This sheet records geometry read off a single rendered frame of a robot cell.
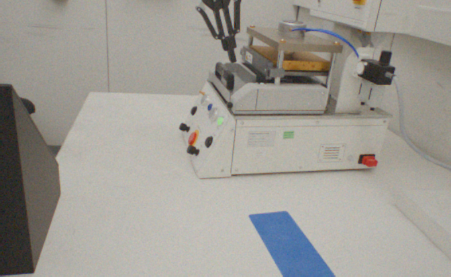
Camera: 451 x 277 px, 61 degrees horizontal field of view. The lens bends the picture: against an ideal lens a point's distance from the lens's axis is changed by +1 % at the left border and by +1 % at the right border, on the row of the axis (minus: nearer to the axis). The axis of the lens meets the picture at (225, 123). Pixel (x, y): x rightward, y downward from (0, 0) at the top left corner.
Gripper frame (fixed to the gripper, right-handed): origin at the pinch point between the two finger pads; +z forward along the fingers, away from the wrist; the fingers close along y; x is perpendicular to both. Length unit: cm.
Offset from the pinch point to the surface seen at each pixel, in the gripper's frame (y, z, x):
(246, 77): -2.3, 8.5, 2.1
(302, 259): 5, 31, 49
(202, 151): 16.3, 21.9, 10.6
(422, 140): -58, 51, 1
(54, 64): 81, 16, -144
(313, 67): -18.6, 8.4, 10.9
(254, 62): -5.8, 5.3, 1.0
